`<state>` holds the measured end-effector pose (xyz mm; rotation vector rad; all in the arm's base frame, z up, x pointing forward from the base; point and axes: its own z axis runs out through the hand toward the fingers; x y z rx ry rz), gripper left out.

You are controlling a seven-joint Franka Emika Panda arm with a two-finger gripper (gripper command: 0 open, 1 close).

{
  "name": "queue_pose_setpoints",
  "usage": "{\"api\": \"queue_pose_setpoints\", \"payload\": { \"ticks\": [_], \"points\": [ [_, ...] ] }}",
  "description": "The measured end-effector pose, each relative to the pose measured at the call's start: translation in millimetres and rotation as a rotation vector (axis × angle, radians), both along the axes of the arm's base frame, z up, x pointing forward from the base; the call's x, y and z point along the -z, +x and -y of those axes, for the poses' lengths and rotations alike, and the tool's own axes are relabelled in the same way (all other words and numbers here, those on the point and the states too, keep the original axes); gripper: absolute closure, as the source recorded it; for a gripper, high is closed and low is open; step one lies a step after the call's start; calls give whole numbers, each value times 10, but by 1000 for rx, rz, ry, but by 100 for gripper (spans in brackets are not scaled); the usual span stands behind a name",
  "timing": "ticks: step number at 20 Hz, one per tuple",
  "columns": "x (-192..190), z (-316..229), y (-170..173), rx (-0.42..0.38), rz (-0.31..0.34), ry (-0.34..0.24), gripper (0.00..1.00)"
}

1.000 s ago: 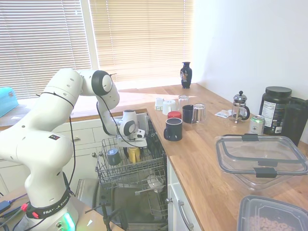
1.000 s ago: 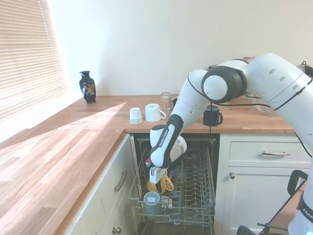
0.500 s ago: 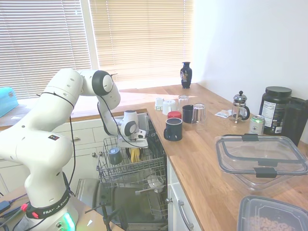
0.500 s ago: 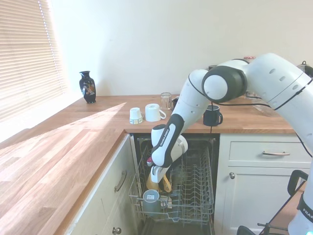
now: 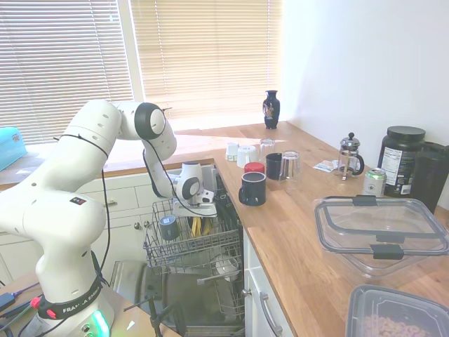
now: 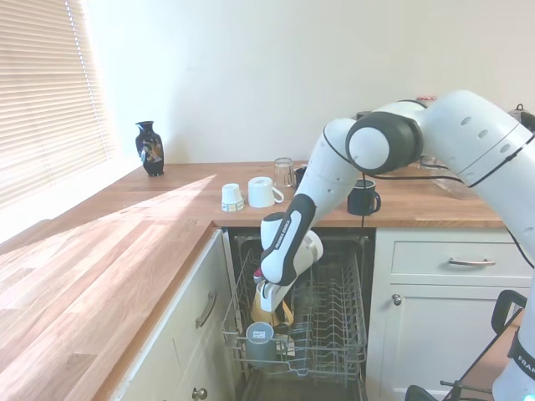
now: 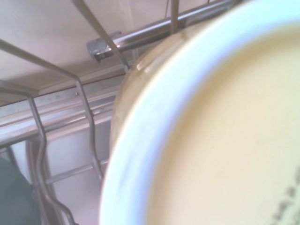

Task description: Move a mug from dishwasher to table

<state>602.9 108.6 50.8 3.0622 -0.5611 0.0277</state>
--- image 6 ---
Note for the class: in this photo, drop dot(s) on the wooden robot mounting table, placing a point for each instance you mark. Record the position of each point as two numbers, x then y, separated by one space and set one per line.
493 363

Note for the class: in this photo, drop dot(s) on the navy mug with white specks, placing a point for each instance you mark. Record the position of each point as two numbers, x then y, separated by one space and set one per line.
361 202

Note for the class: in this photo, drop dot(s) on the round metal cabinet knob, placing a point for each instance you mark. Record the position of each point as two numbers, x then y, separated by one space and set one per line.
200 393
396 298

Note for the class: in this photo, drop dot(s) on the plain navy mug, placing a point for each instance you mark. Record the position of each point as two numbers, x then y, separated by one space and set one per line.
299 175

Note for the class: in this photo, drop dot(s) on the clear drinking glass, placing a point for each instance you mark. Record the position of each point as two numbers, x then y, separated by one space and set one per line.
284 173

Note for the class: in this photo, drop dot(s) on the plain white mug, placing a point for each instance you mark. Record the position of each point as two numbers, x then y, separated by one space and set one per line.
261 192

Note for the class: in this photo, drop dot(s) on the white cup with patterned rim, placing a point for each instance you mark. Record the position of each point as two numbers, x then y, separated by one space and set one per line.
232 194

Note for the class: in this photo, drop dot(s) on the grey mug with label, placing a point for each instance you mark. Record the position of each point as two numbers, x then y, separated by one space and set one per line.
260 348

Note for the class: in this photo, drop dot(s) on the dark blue painted vase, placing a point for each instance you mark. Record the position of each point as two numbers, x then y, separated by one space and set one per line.
149 150

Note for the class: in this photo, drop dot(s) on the clear container with black clips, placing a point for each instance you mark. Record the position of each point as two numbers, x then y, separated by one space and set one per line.
455 188

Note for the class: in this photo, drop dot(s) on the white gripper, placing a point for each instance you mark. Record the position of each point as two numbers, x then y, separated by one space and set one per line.
269 297

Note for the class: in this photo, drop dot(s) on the dark pot with knob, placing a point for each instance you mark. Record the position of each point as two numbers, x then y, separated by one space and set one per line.
521 113

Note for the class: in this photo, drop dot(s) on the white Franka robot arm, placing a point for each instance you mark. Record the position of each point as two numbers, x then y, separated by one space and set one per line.
460 125

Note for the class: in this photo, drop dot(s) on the cream window blind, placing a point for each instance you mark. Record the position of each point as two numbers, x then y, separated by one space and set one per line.
42 83

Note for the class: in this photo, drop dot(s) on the yellow ceramic mug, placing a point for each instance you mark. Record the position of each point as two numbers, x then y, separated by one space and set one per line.
267 316

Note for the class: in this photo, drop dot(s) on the open built-in dishwasher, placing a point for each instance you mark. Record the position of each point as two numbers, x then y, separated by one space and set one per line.
347 242

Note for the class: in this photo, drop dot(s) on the white cabinet door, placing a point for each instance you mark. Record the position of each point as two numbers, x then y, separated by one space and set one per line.
439 342

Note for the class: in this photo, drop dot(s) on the white cabinet drawer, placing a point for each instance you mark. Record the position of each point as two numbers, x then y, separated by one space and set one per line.
196 275
426 259

